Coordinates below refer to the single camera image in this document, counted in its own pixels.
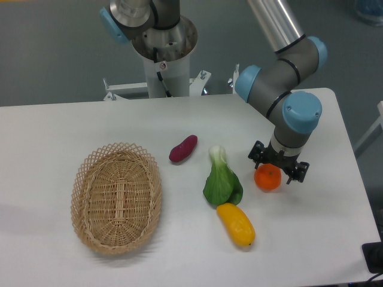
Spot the woven wicker basket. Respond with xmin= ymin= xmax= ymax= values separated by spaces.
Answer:
xmin=71 ymin=142 xmax=162 ymax=255

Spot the black device at table edge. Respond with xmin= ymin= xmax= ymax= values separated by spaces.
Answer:
xmin=361 ymin=242 xmax=382 ymax=274

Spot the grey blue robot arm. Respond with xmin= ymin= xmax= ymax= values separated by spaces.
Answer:
xmin=99 ymin=1 xmax=327 ymax=182

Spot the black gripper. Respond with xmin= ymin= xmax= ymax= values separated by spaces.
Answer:
xmin=248 ymin=140 xmax=309 ymax=184

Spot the yellow mango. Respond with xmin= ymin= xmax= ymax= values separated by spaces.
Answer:
xmin=216 ymin=203 xmax=256 ymax=247

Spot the orange fruit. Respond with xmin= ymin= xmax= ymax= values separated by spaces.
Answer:
xmin=254 ymin=163 xmax=282 ymax=191

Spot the black cable on pedestal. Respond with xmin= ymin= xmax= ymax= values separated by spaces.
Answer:
xmin=153 ymin=47 xmax=173 ymax=98

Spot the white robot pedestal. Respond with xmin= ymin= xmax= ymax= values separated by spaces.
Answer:
xmin=102 ymin=16 xmax=240 ymax=101

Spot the blue object in corner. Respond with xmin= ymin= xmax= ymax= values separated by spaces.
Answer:
xmin=354 ymin=0 xmax=382 ymax=26

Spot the purple sweet potato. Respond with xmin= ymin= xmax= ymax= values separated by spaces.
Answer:
xmin=169 ymin=135 xmax=198 ymax=163

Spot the green bok choy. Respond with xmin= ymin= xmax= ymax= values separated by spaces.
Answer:
xmin=203 ymin=145 xmax=243 ymax=206

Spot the white frame at right edge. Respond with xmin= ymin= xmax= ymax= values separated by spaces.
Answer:
xmin=353 ymin=101 xmax=382 ymax=158

